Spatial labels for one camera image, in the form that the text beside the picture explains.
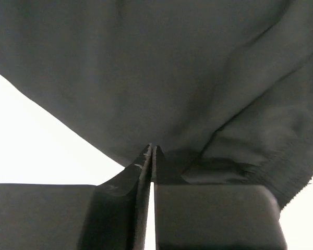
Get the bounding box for black shorts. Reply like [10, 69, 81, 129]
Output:
[0, 1, 313, 207]

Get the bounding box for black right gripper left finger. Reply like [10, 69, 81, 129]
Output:
[0, 145, 152, 250]

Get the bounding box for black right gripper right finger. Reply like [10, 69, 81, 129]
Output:
[152, 147, 287, 249]

